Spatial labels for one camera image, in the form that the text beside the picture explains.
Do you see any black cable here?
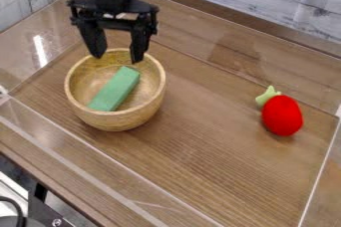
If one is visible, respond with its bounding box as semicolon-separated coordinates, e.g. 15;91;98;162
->
0;196;25;227

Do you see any brown wooden bowl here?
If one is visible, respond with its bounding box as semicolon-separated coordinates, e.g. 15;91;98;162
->
64;48;167;131

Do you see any clear acrylic tray wall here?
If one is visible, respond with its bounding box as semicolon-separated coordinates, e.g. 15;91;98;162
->
0;86;223;227

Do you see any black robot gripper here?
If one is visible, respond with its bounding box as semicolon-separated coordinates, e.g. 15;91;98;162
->
66;0;158;64

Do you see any black table frame leg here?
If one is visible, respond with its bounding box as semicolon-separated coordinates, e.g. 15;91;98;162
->
27;183;74;227

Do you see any red plush strawberry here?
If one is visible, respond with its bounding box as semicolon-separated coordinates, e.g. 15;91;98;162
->
253;86;303;136

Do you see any green rectangular block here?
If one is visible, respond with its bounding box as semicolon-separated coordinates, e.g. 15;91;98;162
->
86;66;140;112

